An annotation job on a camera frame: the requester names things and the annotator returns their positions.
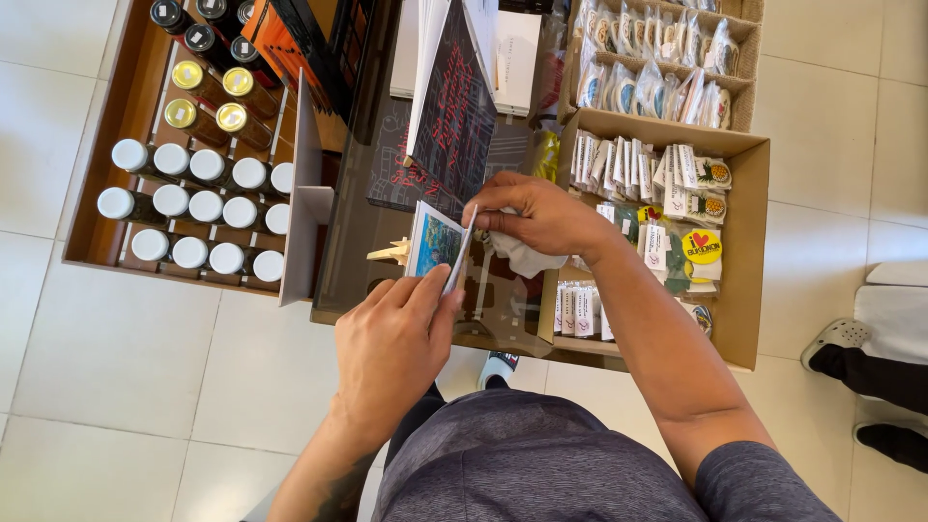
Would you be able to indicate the white card divider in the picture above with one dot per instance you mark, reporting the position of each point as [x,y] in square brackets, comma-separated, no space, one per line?
[304,217]

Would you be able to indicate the dark box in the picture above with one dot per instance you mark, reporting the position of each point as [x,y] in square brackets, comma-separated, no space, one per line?
[348,51]

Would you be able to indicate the pile of souvenir sticker packets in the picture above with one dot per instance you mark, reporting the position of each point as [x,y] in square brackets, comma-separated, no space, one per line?
[652,210]

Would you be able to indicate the cardboard box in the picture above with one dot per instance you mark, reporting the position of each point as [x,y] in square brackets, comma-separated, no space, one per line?
[743,254]

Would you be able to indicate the rows of clear wrapped magnets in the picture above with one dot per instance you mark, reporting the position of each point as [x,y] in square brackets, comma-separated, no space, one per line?
[652,80]

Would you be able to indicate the white book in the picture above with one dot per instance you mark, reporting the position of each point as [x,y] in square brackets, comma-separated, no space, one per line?
[518,58]

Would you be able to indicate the flat black book red lettering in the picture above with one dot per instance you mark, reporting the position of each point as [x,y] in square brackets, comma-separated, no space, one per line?
[395,170]

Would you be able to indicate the woven basket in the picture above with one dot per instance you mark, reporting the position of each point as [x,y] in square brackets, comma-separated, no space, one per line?
[747,65]

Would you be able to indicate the white cleaning cloth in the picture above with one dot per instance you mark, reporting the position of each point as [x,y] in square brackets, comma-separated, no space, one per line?
[522,257]

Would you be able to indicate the small picture postcard booklet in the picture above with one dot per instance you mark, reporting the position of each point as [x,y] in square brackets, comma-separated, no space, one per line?
[435,243]

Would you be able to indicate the person's left hand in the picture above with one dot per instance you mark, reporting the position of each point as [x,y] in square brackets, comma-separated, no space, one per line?
[384,355]

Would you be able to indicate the clear plastic wrapped item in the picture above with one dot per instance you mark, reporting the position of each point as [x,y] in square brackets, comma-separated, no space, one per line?
[549,94]

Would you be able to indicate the group of white-capped bottles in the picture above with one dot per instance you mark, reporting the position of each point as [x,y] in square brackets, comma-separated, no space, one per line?
[207,207]

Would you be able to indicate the gold-lid jar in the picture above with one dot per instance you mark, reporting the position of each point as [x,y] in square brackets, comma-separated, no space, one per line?
[233,119]
[183,114]
[190,77]
[241,84]

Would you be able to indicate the orange and black book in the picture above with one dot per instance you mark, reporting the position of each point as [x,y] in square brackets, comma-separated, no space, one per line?
[279,43]

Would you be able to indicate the small wooden easel stand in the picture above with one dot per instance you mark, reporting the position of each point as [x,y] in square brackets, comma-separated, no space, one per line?
[391,251]

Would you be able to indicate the person's grey shirt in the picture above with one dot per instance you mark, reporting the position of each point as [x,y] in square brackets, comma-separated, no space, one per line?
[522,464]

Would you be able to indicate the person's dark trousers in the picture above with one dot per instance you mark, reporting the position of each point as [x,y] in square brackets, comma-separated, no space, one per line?
[415,428]

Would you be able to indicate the black-capped dark bottle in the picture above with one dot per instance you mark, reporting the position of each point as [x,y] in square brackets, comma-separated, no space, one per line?
[246,9]
[212,7]
[200,40]
[246,52]
[168,14]

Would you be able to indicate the standing black book red lettering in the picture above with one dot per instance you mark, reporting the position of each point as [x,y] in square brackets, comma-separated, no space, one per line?
[457,109]

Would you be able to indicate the wooden display tray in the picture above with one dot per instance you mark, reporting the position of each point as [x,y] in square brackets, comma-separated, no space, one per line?
[123,94]

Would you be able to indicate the person's right hand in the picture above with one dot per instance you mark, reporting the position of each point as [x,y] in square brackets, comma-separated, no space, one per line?
[551,217]

